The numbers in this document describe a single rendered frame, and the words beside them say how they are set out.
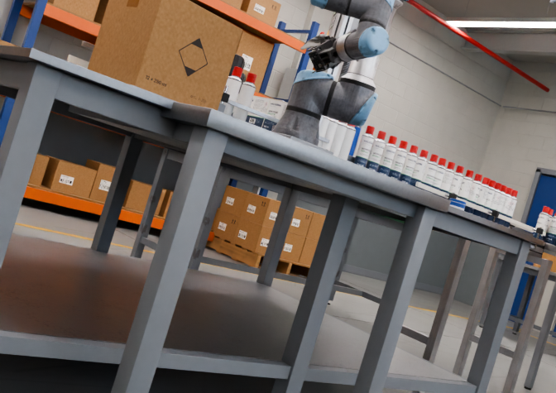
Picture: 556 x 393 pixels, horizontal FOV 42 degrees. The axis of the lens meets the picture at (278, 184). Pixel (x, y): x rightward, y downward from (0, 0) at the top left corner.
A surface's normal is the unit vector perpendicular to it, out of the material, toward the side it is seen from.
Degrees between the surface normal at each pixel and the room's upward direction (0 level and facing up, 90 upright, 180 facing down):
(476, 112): 90
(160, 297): 90
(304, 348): 90
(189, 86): 90
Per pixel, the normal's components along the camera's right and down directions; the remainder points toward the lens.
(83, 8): 0.60, 0.18
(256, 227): -0.74, -0.24
